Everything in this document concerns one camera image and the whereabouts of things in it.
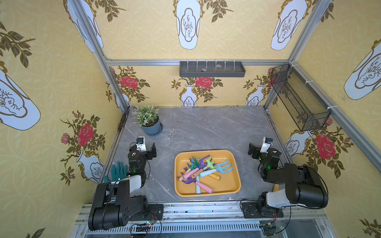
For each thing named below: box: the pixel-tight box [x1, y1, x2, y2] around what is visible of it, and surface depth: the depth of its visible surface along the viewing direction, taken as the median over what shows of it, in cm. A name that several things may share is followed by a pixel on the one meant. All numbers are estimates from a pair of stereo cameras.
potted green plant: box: [131, 105, 163, 136], surface depth 96 cm
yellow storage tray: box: [174, 149, 242, 197], surface depth 84 cm
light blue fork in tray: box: [196, 175, 201, 195], surface depth 81 cm
